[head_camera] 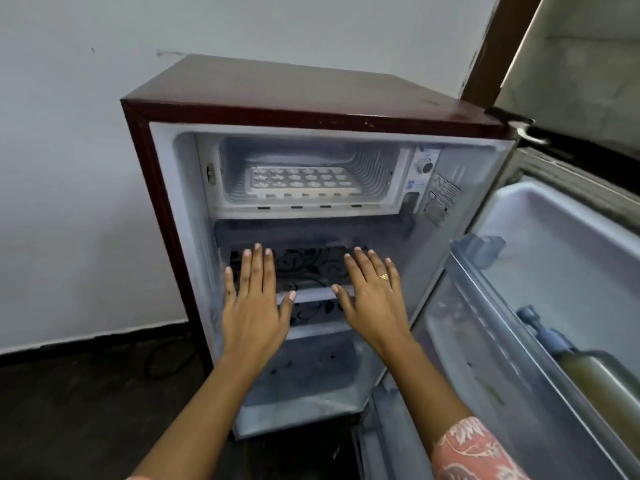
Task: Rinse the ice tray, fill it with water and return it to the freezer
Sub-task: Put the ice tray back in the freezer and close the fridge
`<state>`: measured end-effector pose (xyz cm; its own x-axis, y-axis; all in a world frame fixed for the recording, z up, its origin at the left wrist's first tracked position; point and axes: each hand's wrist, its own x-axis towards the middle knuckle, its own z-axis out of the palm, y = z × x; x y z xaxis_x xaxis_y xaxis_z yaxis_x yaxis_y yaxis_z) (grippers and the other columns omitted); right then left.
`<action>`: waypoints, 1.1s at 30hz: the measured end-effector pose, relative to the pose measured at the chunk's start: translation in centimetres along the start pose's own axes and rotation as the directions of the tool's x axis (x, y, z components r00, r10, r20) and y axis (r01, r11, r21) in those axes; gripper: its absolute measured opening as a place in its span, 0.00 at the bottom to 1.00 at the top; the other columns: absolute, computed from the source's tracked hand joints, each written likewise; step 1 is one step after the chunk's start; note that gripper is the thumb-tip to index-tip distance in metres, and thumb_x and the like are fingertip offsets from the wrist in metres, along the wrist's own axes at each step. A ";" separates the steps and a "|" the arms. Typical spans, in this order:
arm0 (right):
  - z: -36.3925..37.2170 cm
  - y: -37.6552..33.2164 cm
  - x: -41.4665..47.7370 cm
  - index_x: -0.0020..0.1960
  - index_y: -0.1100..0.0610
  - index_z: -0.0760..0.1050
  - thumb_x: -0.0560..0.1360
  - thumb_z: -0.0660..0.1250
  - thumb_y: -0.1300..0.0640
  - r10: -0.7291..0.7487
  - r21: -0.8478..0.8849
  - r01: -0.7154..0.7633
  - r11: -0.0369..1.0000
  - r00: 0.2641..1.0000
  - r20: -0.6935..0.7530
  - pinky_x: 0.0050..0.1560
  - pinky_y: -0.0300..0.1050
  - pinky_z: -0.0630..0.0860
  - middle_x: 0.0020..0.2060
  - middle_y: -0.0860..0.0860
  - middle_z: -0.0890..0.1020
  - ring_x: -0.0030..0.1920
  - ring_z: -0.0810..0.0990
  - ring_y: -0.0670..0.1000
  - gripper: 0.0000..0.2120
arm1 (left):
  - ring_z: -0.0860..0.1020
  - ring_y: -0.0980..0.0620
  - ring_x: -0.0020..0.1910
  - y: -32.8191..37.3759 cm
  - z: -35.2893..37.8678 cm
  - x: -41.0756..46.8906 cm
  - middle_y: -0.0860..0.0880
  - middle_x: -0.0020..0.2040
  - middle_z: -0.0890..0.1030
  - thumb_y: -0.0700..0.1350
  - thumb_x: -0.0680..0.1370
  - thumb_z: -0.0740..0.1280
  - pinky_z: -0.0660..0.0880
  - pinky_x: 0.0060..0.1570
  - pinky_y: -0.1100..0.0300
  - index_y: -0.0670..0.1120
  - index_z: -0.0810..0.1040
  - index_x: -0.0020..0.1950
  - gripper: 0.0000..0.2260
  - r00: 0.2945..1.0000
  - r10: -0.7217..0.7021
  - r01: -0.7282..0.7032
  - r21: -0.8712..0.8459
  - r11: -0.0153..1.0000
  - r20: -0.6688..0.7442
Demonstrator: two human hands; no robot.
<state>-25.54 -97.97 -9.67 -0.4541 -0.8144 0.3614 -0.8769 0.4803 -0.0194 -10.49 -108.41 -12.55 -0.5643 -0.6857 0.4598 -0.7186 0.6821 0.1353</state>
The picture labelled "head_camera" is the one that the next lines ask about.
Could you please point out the person's right hand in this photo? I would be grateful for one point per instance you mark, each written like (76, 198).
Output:
(375, 304)

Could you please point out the person's left hand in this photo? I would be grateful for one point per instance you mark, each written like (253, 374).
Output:
(255, 314)

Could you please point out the white ice tray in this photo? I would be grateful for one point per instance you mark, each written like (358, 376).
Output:
(300, 179)

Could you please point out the maroon Haier fridge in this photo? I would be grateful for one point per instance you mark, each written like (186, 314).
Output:
(320, 119)

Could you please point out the person's left forearm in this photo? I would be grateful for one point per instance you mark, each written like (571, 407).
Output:
(195, 419)

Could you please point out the floral glass fridge shelf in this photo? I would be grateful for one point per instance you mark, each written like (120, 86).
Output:
(310, 269)
(315, 314)

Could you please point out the clear crisper drawer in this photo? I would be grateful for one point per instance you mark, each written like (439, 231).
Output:
(310, 369)

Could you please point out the grey thermostat dial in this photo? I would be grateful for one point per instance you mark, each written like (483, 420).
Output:
(425, 166)

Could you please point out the pink floral sleeve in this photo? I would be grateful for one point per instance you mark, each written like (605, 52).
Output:
(475, 452)

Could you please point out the bottle of greenish liquid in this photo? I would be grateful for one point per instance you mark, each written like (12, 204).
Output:
(600, 374)

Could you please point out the brown wooden door frame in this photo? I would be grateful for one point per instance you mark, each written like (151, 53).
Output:
(500, 44)

